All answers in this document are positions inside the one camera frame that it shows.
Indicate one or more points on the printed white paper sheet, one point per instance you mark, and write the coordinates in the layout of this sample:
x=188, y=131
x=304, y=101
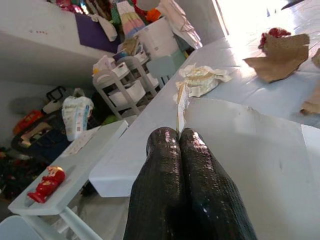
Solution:
x=80, y=141

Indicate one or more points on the black bag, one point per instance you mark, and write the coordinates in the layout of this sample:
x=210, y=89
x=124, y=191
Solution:
x=42, y=147

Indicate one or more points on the colourful striped dress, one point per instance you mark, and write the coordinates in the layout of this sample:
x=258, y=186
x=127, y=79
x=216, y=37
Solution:
x=131, y=20

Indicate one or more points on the small white plastic table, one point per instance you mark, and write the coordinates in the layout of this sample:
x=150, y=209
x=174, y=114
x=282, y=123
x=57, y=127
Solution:
x=82, y=162

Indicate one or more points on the white storage trolley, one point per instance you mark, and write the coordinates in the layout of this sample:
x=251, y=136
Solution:
x=125, y=92

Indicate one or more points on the crumpled white tissue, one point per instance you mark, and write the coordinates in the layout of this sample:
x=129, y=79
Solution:
x=205, y=77

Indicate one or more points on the light blue kids chair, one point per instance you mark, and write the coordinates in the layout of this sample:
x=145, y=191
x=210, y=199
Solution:
x=163, y=65

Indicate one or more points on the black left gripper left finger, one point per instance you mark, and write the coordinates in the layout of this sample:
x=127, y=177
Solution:
x=157, y=180

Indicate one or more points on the red toy figure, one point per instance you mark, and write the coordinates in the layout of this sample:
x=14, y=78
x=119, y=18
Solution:
x=48, y=181

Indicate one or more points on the purple storage box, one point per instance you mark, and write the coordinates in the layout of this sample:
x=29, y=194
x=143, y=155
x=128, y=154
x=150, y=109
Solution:
x=92, y=32

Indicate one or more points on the white diaper pack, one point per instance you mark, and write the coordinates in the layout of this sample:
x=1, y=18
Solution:
x=76, y=115

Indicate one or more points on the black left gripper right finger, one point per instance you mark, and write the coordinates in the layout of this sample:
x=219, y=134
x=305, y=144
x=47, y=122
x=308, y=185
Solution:
x=210, y=195

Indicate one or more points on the white storage box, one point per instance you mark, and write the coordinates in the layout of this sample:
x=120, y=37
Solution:
x=157, y=37

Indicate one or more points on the light blue plastic stool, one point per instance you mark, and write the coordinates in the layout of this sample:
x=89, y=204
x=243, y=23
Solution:
x=15, y=230

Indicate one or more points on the large white folding table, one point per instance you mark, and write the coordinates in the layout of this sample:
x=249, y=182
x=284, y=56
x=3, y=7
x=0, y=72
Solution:
x=250, y=90

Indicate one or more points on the brown corrugated cardboard piece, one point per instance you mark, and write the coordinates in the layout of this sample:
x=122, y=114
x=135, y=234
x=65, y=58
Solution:
x=312, y=107

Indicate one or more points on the white hanging cloth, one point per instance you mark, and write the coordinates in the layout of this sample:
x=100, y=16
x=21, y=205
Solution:
x=182, y=22

